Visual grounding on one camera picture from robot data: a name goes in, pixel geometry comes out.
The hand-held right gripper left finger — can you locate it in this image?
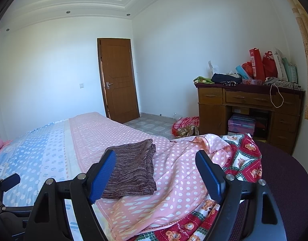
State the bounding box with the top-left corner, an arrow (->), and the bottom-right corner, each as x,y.
26,149 -> 117,241

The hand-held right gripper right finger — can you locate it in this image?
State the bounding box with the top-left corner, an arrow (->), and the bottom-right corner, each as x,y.
195,150 -> 287,241

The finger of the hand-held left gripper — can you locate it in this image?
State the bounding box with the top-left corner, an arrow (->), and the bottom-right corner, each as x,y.
0,173 -> 21,199

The brown knit sweater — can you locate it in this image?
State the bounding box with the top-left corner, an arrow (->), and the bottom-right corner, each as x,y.
100,139 -> 157,200

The dotted pink blue bedsheet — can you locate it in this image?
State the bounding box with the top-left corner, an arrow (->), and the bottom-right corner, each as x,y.
0,112 -> 232,241

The red patterned bundle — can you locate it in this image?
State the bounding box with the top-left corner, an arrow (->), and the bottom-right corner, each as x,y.
172,117 -> 201,138

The purple shoe box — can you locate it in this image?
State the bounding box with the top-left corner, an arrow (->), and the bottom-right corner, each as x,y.
228,115 -> 256,137

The brown wooden desk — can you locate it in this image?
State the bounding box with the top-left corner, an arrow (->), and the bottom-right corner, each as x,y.
196,83 -> 306,155

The dark purple chair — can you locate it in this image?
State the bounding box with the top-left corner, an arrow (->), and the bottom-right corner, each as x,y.
206,141 -> 308,241

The green cloth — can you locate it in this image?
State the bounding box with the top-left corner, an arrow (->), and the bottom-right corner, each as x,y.
193,76 -> 214,84

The brown wooden door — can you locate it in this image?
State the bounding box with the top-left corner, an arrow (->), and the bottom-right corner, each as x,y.
97,38 -> 140,124

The white box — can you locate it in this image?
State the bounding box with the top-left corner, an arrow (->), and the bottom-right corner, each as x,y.
208,61 -> 219,76

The teal paper roll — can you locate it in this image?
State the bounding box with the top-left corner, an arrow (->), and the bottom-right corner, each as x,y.
235,65 -> 251,79

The small red bag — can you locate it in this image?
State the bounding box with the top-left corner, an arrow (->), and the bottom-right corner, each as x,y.
242,61 -> 253,77

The tall red gift bag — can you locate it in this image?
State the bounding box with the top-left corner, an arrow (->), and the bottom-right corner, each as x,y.
249,48 -> 266,81

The white paper bag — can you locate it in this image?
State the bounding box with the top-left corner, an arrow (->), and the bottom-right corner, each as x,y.
273,47 -> 288,81

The teal paper bag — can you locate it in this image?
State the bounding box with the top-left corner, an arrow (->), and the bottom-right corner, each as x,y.
282,57 -> 298,83

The white cable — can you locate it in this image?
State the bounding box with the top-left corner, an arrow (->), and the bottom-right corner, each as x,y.
270,84 -> 284,108

